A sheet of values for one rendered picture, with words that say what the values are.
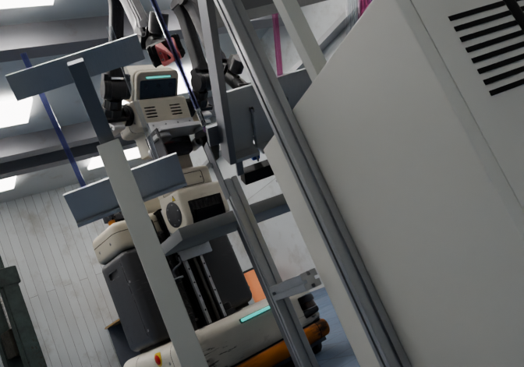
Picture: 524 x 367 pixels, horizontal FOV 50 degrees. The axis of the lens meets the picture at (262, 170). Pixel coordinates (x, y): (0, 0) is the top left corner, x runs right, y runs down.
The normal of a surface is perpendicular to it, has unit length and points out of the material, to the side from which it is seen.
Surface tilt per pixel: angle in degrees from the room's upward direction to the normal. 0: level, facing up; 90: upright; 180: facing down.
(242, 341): 90
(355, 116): 90
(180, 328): 90
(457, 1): 90
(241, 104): 137
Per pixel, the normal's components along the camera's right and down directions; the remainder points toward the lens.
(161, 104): 0.62, -0.28
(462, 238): -0.88, 0.32
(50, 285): 0.44, -0.37
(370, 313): 0.25, -0.30
